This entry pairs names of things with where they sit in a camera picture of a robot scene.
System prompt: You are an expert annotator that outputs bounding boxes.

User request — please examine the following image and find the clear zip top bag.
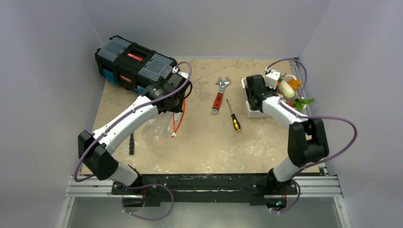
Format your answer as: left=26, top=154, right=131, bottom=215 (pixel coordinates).
left=140, top=100, right=186, bottom=149

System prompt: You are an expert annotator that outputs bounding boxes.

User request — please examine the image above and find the white toy radish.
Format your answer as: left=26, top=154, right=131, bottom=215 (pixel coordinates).
left=278, top=80, right=296, bottom=98

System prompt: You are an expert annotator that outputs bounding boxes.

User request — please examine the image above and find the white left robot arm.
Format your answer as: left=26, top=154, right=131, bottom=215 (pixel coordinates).
left=77, top=71, right=192, bottom=194

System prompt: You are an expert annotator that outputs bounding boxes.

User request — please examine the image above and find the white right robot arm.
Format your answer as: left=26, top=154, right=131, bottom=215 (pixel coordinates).
left=246, top=75, right=329, bottom=193

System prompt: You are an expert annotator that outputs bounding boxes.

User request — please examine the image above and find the black plastic toolbox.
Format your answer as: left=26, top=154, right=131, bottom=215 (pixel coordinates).
left=95, top=35, right=177, bottom=91

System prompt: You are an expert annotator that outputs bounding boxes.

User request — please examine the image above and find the black hammer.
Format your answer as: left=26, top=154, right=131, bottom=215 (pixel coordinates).
left=129, top=133, right=135, bottom=155

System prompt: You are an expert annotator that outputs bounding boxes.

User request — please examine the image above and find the yellow black screwdriver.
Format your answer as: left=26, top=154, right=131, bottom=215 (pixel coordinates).
left=226, top=99, right=241, bottom=132

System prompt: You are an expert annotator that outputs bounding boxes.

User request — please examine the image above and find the white plastic basket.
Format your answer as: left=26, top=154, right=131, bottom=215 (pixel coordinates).
left=241, top=75, right=307, bottom=119

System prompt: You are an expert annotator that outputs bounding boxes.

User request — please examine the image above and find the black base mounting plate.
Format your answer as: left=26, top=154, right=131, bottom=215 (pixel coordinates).
left=111, top=173, right=298, bottom=209

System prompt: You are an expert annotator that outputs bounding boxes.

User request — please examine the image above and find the orange toy pepper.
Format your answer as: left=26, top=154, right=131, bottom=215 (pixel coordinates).
left=288, top=78, right=302, bottom=91

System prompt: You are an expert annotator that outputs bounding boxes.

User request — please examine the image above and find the green leafy toy vegetable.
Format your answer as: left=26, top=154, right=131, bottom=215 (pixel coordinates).
left=291, top=98, right=315, bottom=112

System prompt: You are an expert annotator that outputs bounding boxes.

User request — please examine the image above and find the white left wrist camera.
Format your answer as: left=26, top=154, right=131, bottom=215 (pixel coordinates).
left=172, top=66, right=189, bottom=79

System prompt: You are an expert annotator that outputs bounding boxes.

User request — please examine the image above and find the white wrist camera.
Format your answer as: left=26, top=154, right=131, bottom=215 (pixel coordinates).
left=172, top=66, right=189, bottom=79
left=263, top=68, right=281, bottom=90

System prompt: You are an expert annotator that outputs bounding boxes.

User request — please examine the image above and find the red handled adjustable wrench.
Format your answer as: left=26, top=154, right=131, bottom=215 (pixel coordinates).
left=211, top=76, right=231, bottom=115

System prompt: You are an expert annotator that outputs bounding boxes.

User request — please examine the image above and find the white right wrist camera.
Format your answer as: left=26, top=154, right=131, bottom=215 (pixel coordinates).
left=263, top=68, right=281, bottom=90

